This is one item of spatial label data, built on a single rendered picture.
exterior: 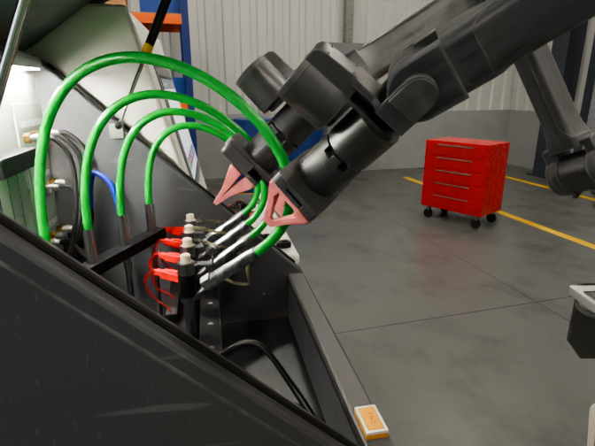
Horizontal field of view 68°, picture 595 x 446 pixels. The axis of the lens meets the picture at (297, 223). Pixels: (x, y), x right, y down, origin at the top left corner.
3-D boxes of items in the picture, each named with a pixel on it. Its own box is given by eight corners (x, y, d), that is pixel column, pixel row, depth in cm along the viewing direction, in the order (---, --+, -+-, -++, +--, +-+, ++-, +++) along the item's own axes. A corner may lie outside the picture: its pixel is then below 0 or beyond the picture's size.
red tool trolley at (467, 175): (419, 216, 499) (425, 139, 474) (441, 210, 528) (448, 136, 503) (478, 231, 449) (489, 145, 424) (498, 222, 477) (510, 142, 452)
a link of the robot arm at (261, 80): (357, 78, 64) (332, 103, 72) (301, 17, 62) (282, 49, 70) (305, 129, 60) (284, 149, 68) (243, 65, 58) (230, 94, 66)
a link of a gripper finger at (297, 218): (239, 211, 56) (280, 169, 50) (268, 188, 61) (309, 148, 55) (275, 250, 56) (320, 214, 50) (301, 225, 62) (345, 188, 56)
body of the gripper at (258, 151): (231, 140, 69) (263, 105, 68) (277, 186, 71) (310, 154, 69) (221, 145, 63) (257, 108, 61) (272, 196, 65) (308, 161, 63)
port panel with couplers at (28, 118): (60, 271, 85) (32, 103, 76) (41, 272, 84) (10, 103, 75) (78, 248, 97) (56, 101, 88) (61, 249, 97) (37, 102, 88)
